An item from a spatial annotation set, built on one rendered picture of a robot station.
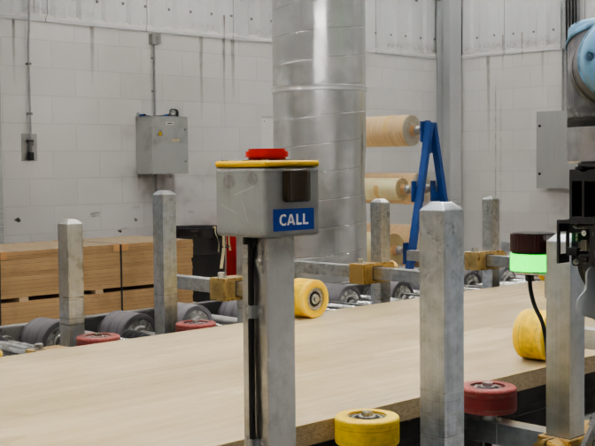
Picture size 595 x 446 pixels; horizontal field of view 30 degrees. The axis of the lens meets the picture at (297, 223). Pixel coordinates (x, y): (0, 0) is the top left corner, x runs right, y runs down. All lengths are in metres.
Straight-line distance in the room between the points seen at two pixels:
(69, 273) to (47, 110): 7.14
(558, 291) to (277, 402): 0.50
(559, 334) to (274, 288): 0.51
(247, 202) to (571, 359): 0.57
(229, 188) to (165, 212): 1.29
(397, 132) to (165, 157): 2.15
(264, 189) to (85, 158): 8.50
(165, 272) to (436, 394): 1.17
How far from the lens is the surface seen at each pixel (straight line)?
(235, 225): 1.02
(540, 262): 1.43
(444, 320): 1.21
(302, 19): 5.51
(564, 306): 1.42
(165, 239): 2.31
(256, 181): 0.99
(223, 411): 1.44
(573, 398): 1.44
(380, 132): 8.81
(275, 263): 1.02
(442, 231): 1.20
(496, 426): 1.56
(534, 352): 1.79
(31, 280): 7.72
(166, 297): 2.32
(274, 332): 1.03
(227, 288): 2.41
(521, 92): 12.24
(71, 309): 2.19
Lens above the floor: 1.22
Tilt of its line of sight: 3 degrees down
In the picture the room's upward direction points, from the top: 1 degrees counter-clockwise
